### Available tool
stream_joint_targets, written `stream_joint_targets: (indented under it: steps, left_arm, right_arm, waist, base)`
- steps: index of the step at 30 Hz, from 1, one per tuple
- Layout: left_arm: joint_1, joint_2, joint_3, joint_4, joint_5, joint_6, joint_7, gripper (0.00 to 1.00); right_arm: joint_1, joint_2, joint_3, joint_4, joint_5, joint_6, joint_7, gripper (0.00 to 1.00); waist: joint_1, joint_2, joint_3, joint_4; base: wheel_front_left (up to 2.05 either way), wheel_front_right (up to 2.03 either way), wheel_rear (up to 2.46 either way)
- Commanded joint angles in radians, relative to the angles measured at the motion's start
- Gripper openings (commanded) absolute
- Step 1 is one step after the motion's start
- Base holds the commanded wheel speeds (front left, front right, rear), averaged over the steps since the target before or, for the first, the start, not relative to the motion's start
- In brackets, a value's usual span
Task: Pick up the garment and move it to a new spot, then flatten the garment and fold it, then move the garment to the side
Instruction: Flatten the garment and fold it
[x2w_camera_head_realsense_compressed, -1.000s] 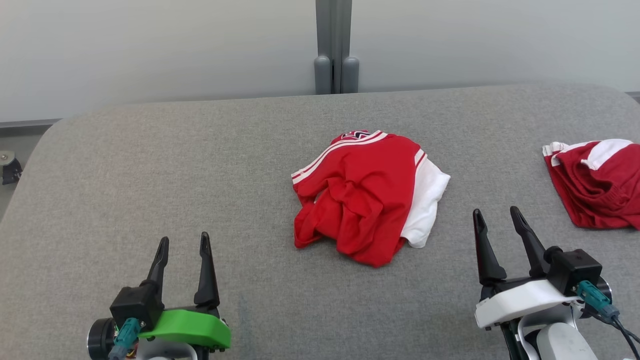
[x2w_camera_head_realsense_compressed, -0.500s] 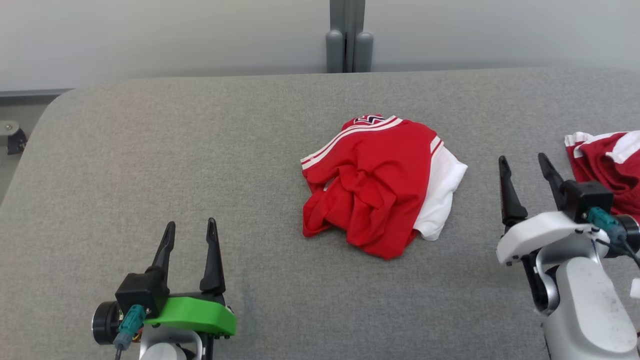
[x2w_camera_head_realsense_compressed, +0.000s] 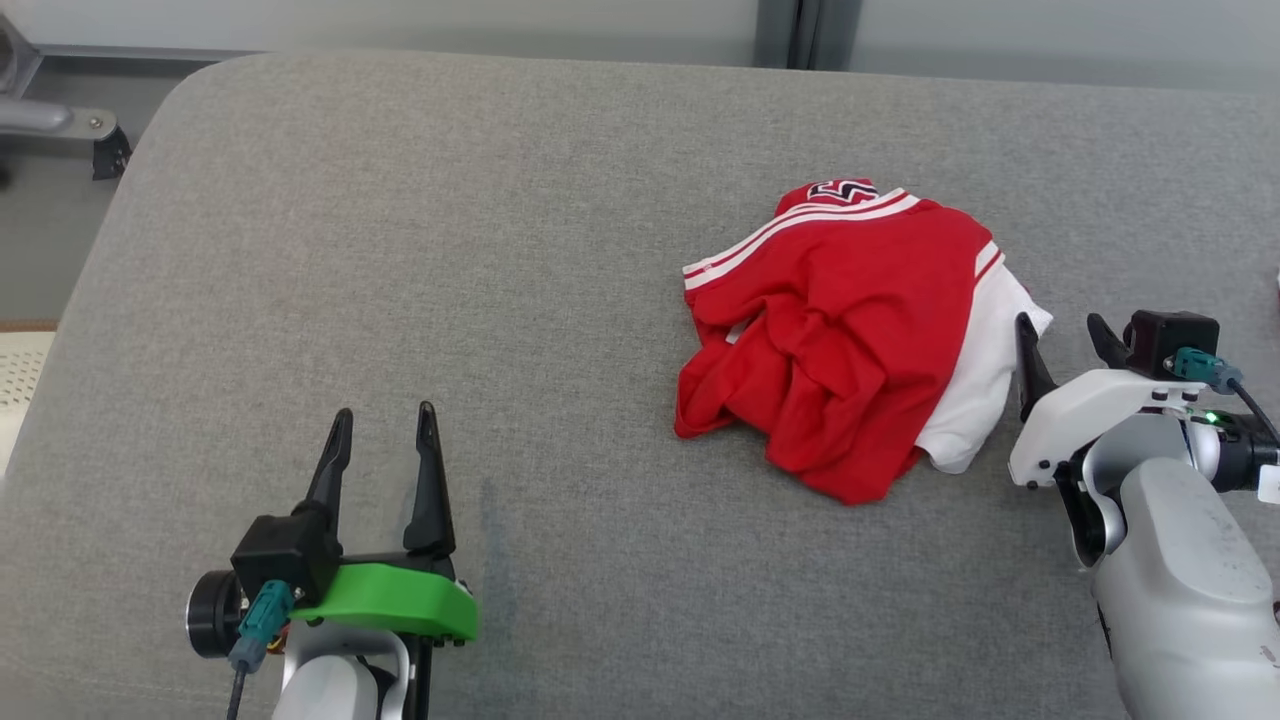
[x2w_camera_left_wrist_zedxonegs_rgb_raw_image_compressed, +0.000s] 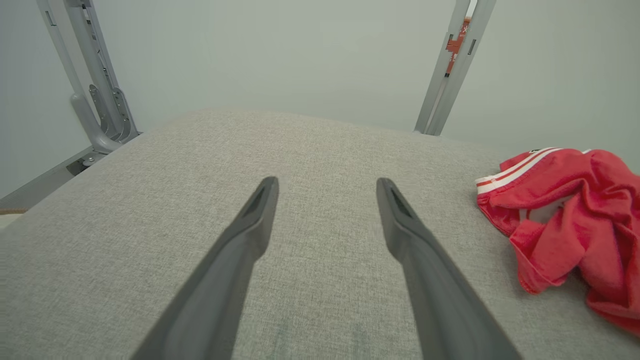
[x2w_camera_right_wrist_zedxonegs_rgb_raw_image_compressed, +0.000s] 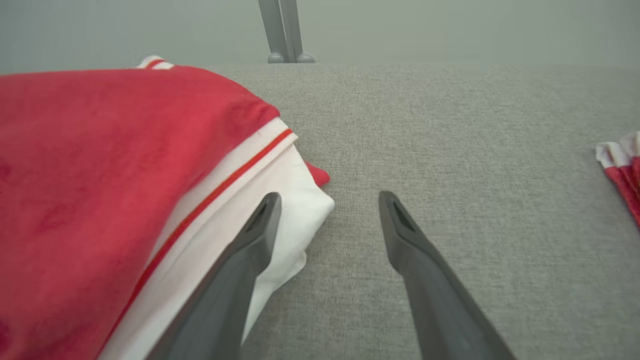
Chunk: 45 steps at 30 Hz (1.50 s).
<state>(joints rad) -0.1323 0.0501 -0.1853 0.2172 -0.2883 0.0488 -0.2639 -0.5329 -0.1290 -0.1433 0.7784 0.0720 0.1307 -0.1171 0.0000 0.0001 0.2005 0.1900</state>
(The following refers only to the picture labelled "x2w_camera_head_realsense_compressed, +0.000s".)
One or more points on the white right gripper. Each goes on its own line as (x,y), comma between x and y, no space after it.
(1090,410)

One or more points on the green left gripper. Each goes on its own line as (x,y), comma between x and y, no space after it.
(400,600)

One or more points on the red white jersey shirt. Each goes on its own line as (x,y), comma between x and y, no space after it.
(830,350)

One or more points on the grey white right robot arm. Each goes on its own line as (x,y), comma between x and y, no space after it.
(1180,600)

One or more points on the white perforated basket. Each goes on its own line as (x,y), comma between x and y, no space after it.
(22,390)

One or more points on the grey metal support foot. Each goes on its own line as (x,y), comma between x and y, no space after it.
(50,120)

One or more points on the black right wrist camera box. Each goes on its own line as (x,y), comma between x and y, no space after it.
(1170,335)

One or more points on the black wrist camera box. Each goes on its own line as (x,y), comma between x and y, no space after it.
(285,550)
(1170,335)

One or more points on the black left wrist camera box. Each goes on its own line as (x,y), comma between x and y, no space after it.
(285,550)

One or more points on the grey partition post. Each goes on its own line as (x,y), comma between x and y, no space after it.
(805,30)

